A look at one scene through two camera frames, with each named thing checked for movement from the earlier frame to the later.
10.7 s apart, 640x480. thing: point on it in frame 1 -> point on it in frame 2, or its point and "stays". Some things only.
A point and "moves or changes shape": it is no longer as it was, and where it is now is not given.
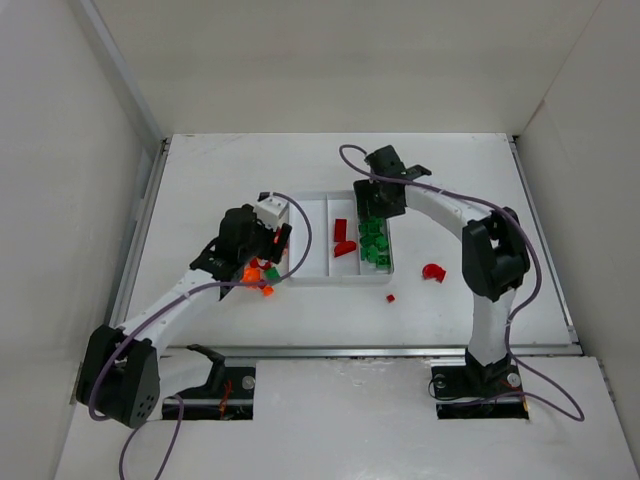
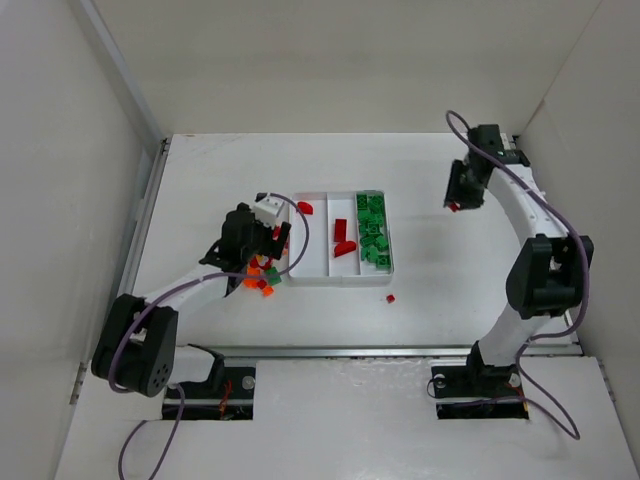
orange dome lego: x=251 y=275 stays
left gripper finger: x=280 y=239 stays
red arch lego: x=343 y=247 stays
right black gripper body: x=376 y=195 -> x=461 y=195
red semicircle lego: x=433 y=271 moves or changes shape
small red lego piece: x=340 y=229 stays
